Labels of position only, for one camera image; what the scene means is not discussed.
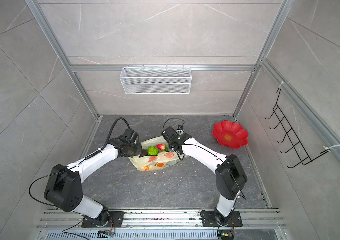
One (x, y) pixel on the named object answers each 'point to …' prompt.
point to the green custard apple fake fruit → (152, 150)
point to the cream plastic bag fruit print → (155, 162)
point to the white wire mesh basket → (156, 80)
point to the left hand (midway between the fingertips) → (139, 146)
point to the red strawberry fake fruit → (161, 146)
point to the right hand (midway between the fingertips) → (177, 145)
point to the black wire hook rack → (304, 158)
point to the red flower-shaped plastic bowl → (230, 134)
